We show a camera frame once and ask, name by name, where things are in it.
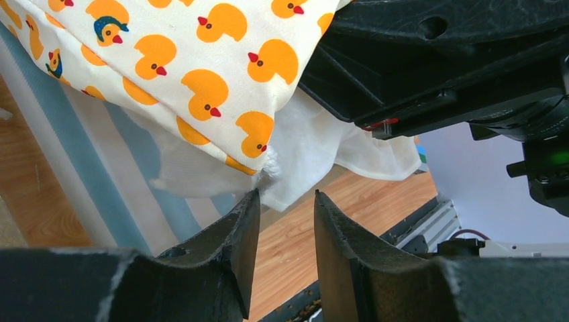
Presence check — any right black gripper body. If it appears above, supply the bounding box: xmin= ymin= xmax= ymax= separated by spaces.
xmin=299 ymin=1 xmax=568 ymax=141

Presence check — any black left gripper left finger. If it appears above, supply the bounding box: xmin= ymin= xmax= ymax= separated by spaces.
xmin=1 ymin=190 xmax=260 ymax=321

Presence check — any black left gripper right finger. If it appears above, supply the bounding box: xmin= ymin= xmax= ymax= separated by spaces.
xmin=314 ymin=192 xmax=568 ymax=321

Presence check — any yellow duck print blanket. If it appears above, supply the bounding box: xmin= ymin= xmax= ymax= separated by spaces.
xmin=1 ymin=1 xmax=421 ymax=211

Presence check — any blue striped mattress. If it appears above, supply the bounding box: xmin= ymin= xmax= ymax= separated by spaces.
xmin=1 ymin=28 xmax=235 ymax=255

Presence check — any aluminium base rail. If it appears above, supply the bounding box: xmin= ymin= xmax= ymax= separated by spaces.
xmin=265 ymin=199 xmax=568 ymax=321

